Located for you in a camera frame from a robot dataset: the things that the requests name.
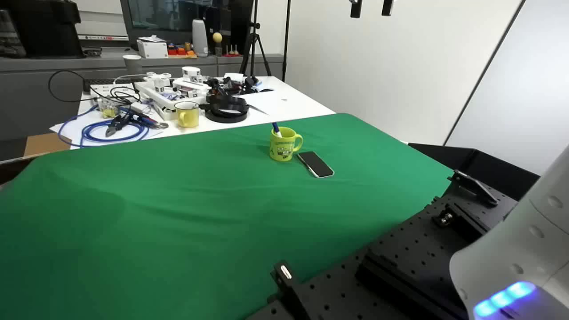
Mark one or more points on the black clamp with white label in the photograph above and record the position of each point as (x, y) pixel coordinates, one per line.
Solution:
(286, 281)

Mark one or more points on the white side table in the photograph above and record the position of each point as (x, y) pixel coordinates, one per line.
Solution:
(284, 103)

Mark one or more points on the black tripod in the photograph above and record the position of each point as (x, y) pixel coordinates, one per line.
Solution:
(256, 41)

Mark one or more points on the black knob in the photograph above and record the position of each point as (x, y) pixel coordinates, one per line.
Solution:
(446, 218)

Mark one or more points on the orange tray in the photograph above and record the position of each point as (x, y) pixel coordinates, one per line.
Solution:
(179, 53)

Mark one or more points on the yellow mug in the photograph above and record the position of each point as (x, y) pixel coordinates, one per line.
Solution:
(281, 149)

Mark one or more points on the black perforated breadboard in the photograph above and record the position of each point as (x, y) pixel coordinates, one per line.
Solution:
(343, 295)

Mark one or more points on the black hanging bracket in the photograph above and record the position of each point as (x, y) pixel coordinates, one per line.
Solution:
(355, 7)
(386, 5)

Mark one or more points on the cardboard box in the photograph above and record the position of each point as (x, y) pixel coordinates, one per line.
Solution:
(44, 144)

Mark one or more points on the small clear cup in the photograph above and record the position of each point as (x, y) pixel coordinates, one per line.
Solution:
(106, 108)

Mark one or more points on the white cylinder speaker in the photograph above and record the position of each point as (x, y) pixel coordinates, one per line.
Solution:
(199, 35)

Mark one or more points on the blue capped white marker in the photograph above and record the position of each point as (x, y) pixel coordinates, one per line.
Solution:
(275, 126)

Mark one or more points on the green cloth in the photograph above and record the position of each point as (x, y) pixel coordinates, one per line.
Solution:
(178, 206)

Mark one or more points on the black flat clamp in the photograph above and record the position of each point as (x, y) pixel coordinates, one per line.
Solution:
(473, 186)

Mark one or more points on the white pot with lid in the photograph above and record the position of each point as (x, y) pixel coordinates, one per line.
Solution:
(151, 46)

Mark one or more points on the black office chair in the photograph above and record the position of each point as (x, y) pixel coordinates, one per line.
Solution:
(41, 26)

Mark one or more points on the white plastic bin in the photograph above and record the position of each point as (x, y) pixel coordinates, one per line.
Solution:
(169, 94)

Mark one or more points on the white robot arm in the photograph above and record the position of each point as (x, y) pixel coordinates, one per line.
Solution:
(533, 236)

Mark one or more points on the black monitor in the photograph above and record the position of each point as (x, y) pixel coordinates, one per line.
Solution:
(165, 18)

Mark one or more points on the translucent yellow cup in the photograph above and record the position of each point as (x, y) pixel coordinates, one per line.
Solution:
(186, 115)

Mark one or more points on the black smartphone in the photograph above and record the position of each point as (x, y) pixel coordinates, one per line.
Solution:
(314, 163)

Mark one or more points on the black pliers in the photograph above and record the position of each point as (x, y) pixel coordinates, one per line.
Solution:
(117, 122)

